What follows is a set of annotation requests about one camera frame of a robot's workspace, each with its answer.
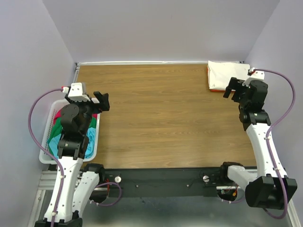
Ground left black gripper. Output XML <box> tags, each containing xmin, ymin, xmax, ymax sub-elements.
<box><xmin>65</xmin><ymin>91</ymin><xmax>110</xmax><ymax>134</ymax></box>

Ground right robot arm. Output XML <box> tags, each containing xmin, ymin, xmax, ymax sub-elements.
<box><xmin>218</xmin><ymin>78</ymin><xmax>297</xmax><ymax>210</ymax></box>

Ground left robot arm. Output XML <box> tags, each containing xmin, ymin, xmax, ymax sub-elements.
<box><xmin>35</xmin><ymin>87</ymin><xmax>110</xmax><ymax>227</ymax></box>

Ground folded white t shirt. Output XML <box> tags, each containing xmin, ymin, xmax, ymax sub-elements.
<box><xmin>207</xmin><ymin>61</ymin><xmax>250</xmax><ymax>91</ymax></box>

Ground red t shirt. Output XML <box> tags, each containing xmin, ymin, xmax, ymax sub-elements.
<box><xmin>53</xmin><ymin>113</ymin><xmax>99</xmax><ymax>126</ymax></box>

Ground green t shirt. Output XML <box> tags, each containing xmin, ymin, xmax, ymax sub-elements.
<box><xmin>47</xmin><ymin>117</ymin><xmax>97</xmax><ymax>158</ymax></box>

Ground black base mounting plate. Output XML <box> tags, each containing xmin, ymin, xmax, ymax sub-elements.
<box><xmin>87</xmin><ymin>167</ymin><xmax>247</xmax><ymax>198</ymax></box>

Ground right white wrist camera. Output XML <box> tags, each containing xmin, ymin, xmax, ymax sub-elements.
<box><xmin>242</xmin><ymin>68</ymin><xmax>265</xmax><ymax>87</ymax></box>

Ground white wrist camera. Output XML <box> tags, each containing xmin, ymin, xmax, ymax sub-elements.
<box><xmin>242</xmin><ymin>68</ymin><xmax>265</xmax><ymax>87</ymax></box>
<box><xmin>62</xmin><ymin>82</ymin><xmax>91</xmax><ymax>103</ymax></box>

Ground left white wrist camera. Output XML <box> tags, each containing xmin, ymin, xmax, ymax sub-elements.
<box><xmin>62</xmin><ymin>82</ymin><xmax>91</xmax><ymax>103</ymax></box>

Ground aluminium frame rail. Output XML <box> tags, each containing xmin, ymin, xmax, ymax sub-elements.
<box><xmin>27</xmin><ymin>171</ymin><xmax>56</xmax><ymax>227</ymax></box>

